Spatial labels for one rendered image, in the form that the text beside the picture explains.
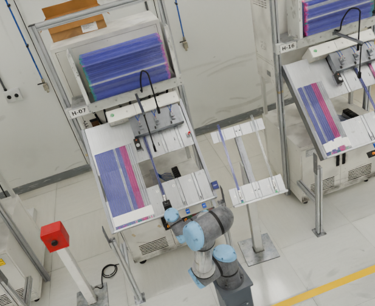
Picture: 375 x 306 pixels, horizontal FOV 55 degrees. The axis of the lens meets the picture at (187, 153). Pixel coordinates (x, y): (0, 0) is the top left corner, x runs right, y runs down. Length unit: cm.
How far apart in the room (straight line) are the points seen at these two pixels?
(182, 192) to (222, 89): 212
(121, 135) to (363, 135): 163
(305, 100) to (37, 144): 280
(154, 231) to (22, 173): 206
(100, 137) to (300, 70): 146
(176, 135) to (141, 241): 91
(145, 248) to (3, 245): 100
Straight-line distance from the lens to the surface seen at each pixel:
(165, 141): 241
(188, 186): 234
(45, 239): 251
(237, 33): 410
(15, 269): 297
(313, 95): 267
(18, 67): 390
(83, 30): 259
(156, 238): 287
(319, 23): 270
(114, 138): 245
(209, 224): 154
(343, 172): 322
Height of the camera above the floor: 226
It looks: 33 degrees down
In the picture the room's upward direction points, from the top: 14 degrees counter-clockwise
